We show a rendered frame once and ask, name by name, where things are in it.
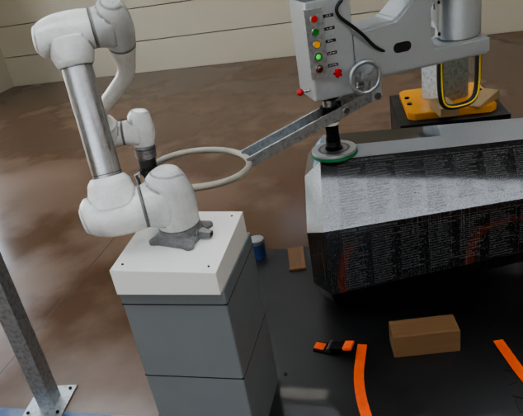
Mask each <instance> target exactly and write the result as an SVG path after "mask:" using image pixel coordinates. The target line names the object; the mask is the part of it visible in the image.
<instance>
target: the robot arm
mask: <svg viewBox="0 0 523 416"><path fill-rule="evenodd" d="M31 34H32V40H33V44H34V46H35V50H36V52H37V53H38V54H39V55H40V56H42V57H44V58H46V59H52V61H53V62H54V64H55V66H56V67H57V68H58V69H59V70H62V74H63V76H64V81H65V85H66V88H67V91H68V96H69V99H70V102H71V105H72V108H73V114H74V116H75V118H76V122H77V124H78V129H79V133H80V135H81V139H82V144H83V147H84V150H85V153H86V156H87V161H88V164H89V168H90V170H91V174H92V180H90V182H89V183H88V186H87V198H85V199H83V200H82V202H81V204H80V206H79V210H78V213H79V217H80V220H81V222H82V225H83V228H84V229H85V230H86V232H87V233H88V234H91V235H94V236H97V237H117V236H121V235H126V234H132V233H135V232H138V231H140V230H143V229H147V228H150V227H154V228H158V233H157V234H156V235H155V236H154V237H152V238H151V239H150V240H149V245H150V246H163V247H169V248H179V249H183V250H185V251H191V250H193V249H194V247H195V245H196V243H197V242H198V241H199V240H200V239H209V238H212V237H213V234H214V233H213V230H211V229H210V228H211V227H213V222H212V221H210V220H200V217H199V211H198V205H197V200H196V194H195V192H194V188H193V186H192V185H191V183H190V181H189V179H188V177H187V176H186V174H185V173H184V172H183V171H182V170H181V169H180V168H179V167H178V166H176V165H173V164H164V165H160V166H157V161H156V156H157V151H156V144H155V129H154V125H153V120H152V117H151V115H150V113H149V112H148V110H146V109H144V108H135V109H131V110H130V112H129V114H128V115H127V120H125V121H116V120H115V119H114V118H113V117H112V116H109V115H108V113H109V111H110V109H111V108H112V107H113V106H114V105H115V104H116V102H117V101H118V100H119V99H120V97H121V96H122V95H123V93H124V92H125V91H126V89H127V88H128V87H129V85H130V84H131V82H132V80H133V78H134V74H135V68H136V39H135V29H134V23H133V20H132V18H131V15H130V13H129V11H128V9H127V7H126V6H125V4H124V3H123V2H122V1H121V0H98V1H97V2H96V5H95V6H92V7H86V8H75V9H70V10H66V11H62V12H56V13H53V14H50V15H48V16H46V17H43V18H42V19H40V20H39V21H38V22H36V24H34V25H33V27H32V28H31ZM97 48H108V50H109V51H110V53H111V55H112V57H113V59H114V61H115V63H116V66H117V73H116V76H115V77H114V79H113V80H112V82H111V84H110V85H109V87H108V88H107V89H106V91H105V92H104V94H103V95H102V97H101V94H100V90H99V87H98V84H97V79H96V75H95V72H94V69H93V66H92V64H93V63H94V59H95V50H94V49H97ZM123 145H133V146H134V151H135V156H136V158H137V159H138V161H139V172H138V173H136V174H134V177H135V178H136V182H137V186H135V185H134V183H133V181H132V179H131V177H130V176H129V175H128V174H126V173H124V172H121V168H120V163H119V159H118V156H117V153H116V150H115V147H119V146H123ZM140 174H141V175H142V176H143V177H144V182H143V183H142V184H141V181H140ZM145 209H146V210H145Z"/></svg>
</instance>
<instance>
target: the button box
mask: <svg viewBox="0 0 523 416"><path fill-rule="evenodd" d="M312 15H317V16H318V22H317V23H315V24H313V23H311V22H310V17H311V16H312ZM302 17H303V23H304V37H305V44H306V51H307V58H308V66H309V78H310V79H311V80H314V79H318V78H325V77H328V76H329V72H328V64H327V49H326V41H325V33H324V24H323V9H322V8H321V7H315V8H311V9H307V10H302ZM314 27H317V28H318V29H319V30H320V32H319V35H318V36H313V35H312V33H311V31H312V29H313V28H314ZM316 40H319V41H320V42H321V46H320V48H319V49H315V48H314V47H313V42H314V41H316ZM316 53H321V54H322V56H323V57H322V59H321V60H320V61H316V60H315V59H314V56H315V54H316ZM320 64H321V65H322V66H323V72H322V73H317V72H316V67H317V66H318V65H320Z"/></svg>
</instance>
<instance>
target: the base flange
mask: <svg viewBox="0 0 523 416"><path fill-rule="evenodd" d="M473 89H474V83H473V82H471V83H469V93H468V96H467V97H462V98H460V99H457V100H454V101H453V102H454V103H459V102H463V101H466V100H468V99H469V98H470V97H471V95H472V93H473ZM399 98H400V101H401V103H402V105H403V109H404V110H405V113H406V115H407V118H408V119H409V120H413V121H419V120H427V119H435V118H440V117H439V116H438V115H437V114H436V113H435V112H434V111H433V110H432V109H431V108H430V100H427V99H425V98H422V89H421V88H418V89H410V90H404V91H402V92H400V93H399ZM496 109H497V103H496V102H495V101H493V102H490V103H488V104H487V105H485V106H482V107H480V108H473V107H468V106H466V107H463V108H460V109H459V114H458V116H463V115H471V114H478V113H485V112H492V111H494V110H496Z"/></svg>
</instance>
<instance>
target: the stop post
mask: <svg viewBox="0 0 523 416"><path fill-rule="evenodd" d="M0 323H1V325H2V327H3V330H4V332H5V334H6V335H7V339H8V341H9V343H10V344H11V346H12V350H13V351H14V353H15V355H16V359H17V360H18V362H19V365H20V367H21V369H22V371H23V374H24V376H25V378H26V380H27V383H28V385H29V387H30V388H31V392H32V394H33V395H34V397H33V399H32V401H31V402H30V404H29V405H28V407H27V409H26V411H25V413H24V414H23V415H22V416H62V415H63V413H64V411H65V409H66V408H67V406H68V403H69V401H70V400H71V398H72V396H73V393H74V392H75V390H76V389H77V387H78V385H56V383H55V380H54V377H53V375H52V373H51V370H50V368H49V365H48V363H47V361H46V359H45V356H44V353H43V352H42V349H41V347H40V344H39V342H38V340H37V337H36V335H35V332H34V330H33V328H32V326H31V322H30V320H29V319H28V316H27V314H26V311H25V309H24V306H23V304H22V303H21V299H20V297H19V295H18V293H17V291H16V287H15V286H14V283H13V281H12V278H11V276H10V273H9V271H8V270H7V266H6V264H5V262H4V260H3V257H2V254H1V252H0Z"/></svg>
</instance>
